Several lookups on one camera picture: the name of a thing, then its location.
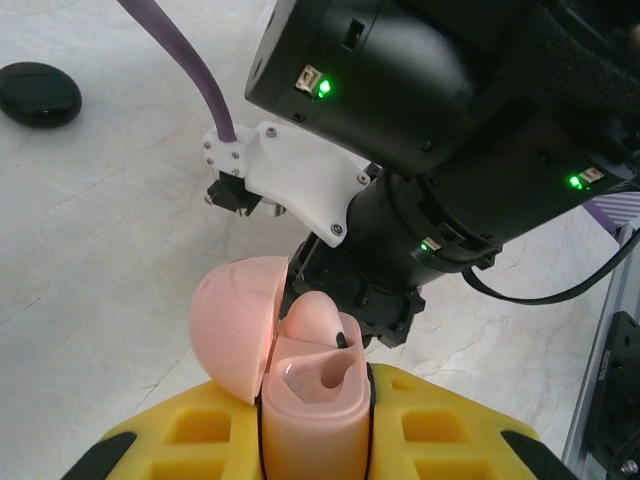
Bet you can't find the right gripper thin black cable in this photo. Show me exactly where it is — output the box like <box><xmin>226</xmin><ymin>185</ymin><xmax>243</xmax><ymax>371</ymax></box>
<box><xmin>459</xmin><ymin>238</ymin><xmax>632</xmax><ymax>307</ymax></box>

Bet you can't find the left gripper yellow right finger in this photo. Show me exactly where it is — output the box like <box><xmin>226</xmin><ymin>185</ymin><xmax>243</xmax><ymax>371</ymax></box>
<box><xmin>366</xmin><ymin>362</ymin><xmax>584</xmax><ymax>480</ymax></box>

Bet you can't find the small pink ball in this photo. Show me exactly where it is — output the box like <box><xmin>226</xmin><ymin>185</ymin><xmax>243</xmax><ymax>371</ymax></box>
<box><xmin>188</xmin><ymin>254</ymin><xmax>375</xmax><ymax>480</ymax></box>

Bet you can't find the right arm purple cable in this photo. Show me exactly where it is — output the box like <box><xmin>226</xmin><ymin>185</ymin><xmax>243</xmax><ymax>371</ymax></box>
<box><xmin>116</xmin><ymin>0</ymin><xmax>236</xmax><ymax>146</ymax></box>

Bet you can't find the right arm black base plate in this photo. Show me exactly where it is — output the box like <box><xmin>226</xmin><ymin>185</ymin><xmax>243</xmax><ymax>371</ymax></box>
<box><xmin>589</xmin><ymin>310</ymin><xmax>640</xmax><ymax>480</ymax></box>

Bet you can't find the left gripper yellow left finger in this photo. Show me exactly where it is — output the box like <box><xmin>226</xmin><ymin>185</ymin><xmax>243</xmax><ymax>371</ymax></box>
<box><xmin>62</xmin><ymin>379</ymin><xmax>267</xmax><ymax>480</ymax></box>

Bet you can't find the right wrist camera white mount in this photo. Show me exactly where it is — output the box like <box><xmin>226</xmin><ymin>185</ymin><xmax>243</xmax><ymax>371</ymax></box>
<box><xmin>202</xmin><ymin>121</ymin><xmax>369</xmax><ymax>249</ymax></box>

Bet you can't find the long aluminium base rail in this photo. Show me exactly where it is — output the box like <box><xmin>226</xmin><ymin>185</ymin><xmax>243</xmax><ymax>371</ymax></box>
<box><xmin>562</xmin><ymin>222</ymin><xmax>640</xmax><ymax>480</ymax></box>

